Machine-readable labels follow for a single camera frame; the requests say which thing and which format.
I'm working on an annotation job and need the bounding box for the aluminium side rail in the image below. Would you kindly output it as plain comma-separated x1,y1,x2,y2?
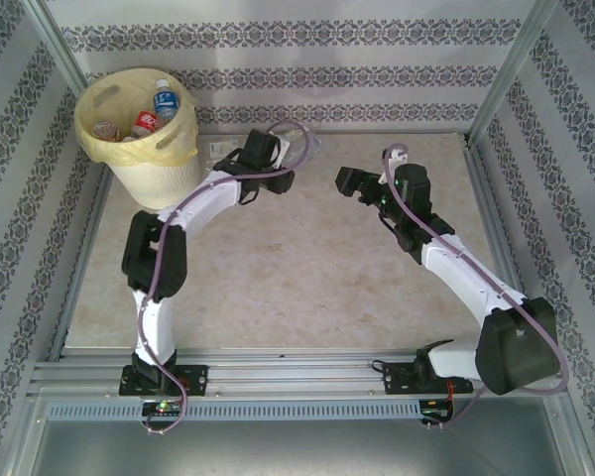
461,131,546,358
49,163,111,361

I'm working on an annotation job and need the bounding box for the right thin black cable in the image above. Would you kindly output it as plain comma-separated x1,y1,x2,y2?
378,211,409,240

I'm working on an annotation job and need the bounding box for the blue label plastic bottle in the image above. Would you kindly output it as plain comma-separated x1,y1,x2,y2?
152,77,180,121

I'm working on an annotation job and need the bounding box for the yellow plastic bin liner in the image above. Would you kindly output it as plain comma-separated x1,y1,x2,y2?
73,67,200,168

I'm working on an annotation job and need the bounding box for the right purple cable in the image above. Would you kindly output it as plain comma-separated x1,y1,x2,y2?
380,143,571,428

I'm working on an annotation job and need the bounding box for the left black mount plate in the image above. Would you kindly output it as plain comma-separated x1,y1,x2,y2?
121,364,209,397

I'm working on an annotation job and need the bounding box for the right black mount plate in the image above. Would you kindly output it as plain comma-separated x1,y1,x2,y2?
381,363,473,397

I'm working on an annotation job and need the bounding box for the aluminium frame post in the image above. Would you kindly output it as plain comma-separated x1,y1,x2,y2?
33,0,89,90
468,0,561,148

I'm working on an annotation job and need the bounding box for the right controller board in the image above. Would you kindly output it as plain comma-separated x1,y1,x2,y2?
418,396,455,425

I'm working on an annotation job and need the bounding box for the controller board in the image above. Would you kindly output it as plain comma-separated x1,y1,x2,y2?
418,396,455,425
142,400,185,417

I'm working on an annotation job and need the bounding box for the white ribbed plastic bin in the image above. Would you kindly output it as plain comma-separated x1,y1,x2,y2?
73,67,202,210

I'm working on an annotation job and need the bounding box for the left controller board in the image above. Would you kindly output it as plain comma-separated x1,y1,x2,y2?
142,400,185,417

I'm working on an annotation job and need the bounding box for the purple cable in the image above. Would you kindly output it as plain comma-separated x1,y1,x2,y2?
136,120,314,436
380,143,571,428

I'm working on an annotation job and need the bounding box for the grey metal sheet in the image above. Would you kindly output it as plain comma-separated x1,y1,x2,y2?
27,414,576,476

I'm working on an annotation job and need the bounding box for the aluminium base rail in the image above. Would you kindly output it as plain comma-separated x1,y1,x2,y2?
27,346,561,398

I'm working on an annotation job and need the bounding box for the brown label plastic bottle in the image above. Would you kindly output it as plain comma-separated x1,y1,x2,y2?
91,120,121,144

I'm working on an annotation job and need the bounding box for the red label plastic bottle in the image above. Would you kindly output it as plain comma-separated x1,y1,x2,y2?
130,111,161,141

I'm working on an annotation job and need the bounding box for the grey slotted cable duct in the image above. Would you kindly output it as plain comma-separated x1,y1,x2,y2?
47,400,422,423

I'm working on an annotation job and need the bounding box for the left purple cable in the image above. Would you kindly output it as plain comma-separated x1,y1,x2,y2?
136,120,314,436

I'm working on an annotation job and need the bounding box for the black mount plate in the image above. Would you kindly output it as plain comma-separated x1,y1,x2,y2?
121,364,209,397
381,363,473,397

